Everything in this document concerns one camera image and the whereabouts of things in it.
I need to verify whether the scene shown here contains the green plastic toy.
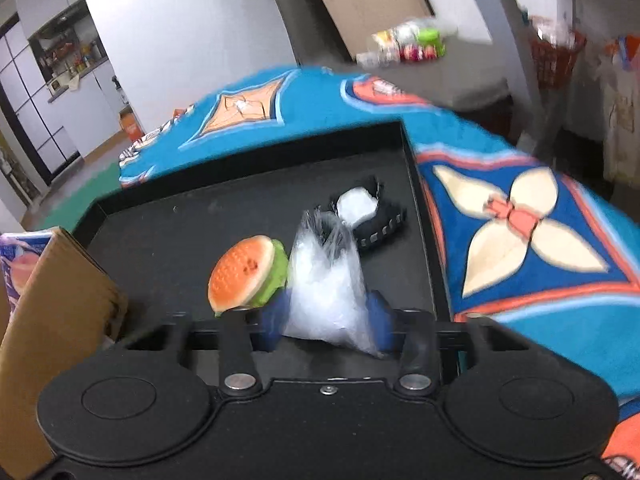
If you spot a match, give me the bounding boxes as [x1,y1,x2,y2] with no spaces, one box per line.
[417,28,446,59]

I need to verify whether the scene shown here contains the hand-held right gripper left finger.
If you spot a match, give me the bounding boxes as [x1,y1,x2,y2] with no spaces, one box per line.
[115,289,294,396]

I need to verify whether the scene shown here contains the clear plastic bag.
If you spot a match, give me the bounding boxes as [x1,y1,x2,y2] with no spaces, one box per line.
[282,210,391,359]

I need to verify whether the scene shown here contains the white kitchen cabinet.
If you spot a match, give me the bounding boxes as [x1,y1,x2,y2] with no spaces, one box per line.
[12,0,132,159]

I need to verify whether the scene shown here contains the brown cardboard box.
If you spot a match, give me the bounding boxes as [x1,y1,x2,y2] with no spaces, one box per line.
[0,226,130,467]

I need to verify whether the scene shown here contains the orange mesh basket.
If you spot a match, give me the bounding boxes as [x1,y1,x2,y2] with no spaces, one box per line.
[527,15,589,89]

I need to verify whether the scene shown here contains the orange bag on floor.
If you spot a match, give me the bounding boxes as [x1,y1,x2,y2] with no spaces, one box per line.
[118,107,146,142]

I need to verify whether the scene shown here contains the black and white plush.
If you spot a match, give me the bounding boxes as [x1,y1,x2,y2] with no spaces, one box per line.
[314,175,407,254]

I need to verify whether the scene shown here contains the green mat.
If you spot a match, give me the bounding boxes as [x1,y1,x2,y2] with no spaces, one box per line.
[37,162,124,234]

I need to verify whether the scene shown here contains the blue patterned blanket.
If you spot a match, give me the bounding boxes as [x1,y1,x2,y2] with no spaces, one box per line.
[118,63,640,480]

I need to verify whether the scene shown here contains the black framed sliding door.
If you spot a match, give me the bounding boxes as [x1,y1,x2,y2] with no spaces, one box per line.
[0,14,84,187]

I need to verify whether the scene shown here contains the grey floor mat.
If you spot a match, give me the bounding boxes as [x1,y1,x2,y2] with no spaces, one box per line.
[349,54,512,112]

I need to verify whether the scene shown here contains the black shallow tray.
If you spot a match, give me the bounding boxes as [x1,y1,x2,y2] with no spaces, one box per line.
[72,120,454,357]

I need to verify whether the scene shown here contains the hanging cream bags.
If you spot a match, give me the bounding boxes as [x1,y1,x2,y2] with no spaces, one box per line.
[599,34,640,182]

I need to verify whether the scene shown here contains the blue tissue packet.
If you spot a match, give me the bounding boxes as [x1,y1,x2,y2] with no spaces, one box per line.
[0,230,54,322]

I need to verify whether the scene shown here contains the grey desk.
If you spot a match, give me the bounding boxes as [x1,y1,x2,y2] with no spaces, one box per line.
[479,0,640,157]

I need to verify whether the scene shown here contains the white stick vacuum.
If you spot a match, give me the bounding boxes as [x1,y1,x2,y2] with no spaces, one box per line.
[110,74,132,106]

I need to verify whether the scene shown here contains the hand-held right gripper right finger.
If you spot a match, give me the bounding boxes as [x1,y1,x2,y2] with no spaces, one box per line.
[366,290,537,396]

